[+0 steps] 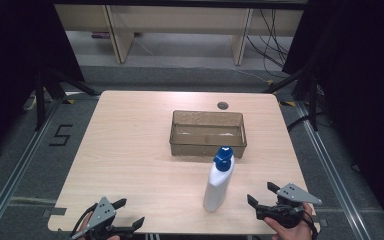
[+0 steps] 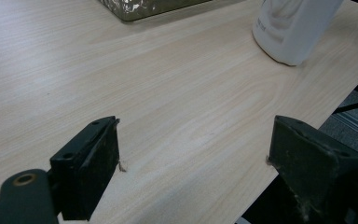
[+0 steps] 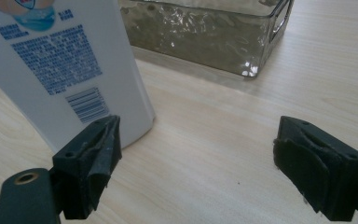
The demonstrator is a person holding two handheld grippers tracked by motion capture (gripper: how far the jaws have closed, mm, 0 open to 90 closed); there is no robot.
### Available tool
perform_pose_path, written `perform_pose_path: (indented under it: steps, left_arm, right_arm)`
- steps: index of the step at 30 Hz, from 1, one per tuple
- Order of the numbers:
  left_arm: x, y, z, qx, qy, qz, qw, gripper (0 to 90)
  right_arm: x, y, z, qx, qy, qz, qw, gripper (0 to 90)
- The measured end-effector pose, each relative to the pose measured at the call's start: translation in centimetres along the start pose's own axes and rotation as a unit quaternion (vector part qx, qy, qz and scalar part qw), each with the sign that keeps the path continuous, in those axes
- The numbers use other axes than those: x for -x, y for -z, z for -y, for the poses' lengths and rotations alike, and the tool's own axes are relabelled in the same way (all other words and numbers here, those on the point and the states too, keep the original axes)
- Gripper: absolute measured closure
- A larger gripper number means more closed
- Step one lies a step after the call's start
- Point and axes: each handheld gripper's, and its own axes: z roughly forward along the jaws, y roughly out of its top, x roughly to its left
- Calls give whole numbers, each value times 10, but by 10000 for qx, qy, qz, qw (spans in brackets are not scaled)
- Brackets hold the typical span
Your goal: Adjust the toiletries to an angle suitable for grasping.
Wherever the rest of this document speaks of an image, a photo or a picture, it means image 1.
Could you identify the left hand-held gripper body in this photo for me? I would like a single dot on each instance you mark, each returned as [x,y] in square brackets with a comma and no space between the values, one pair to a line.
[102,213]

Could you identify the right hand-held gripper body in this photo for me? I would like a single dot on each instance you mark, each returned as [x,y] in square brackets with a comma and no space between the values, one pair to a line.
[285,211]

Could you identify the white bottle with blue cap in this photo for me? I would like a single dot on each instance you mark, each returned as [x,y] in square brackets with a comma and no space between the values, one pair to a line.
[218,186]

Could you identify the clear brown plastic box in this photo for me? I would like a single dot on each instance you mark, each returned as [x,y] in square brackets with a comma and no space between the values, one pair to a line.
[196,134]

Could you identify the person's left hand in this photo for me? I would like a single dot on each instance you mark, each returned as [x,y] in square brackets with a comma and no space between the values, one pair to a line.
[86,225]

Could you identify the person's right hand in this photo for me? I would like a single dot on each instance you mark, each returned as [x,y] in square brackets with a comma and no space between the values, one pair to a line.
[295,233]

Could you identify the black metal stand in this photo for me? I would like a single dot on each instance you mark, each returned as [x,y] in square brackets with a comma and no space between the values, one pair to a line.
[40,100]
[312,100]

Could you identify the grey round table grommet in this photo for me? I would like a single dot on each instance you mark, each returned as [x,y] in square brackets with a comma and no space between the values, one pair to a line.
[222,105]

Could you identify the white power strip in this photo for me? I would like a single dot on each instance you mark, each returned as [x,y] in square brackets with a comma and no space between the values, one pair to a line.
[30,102]

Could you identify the black curtain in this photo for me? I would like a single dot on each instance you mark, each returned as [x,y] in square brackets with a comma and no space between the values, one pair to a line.
[13,50]
[363,66]

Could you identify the small purple object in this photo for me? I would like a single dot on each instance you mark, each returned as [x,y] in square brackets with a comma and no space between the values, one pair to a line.
[100,34]

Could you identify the light wooden desk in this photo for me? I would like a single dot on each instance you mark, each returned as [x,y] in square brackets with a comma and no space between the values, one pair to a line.
[180,20]

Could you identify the silver floor rail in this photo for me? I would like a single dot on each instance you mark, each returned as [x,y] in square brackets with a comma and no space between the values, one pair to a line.
[333,180]
[16,173]

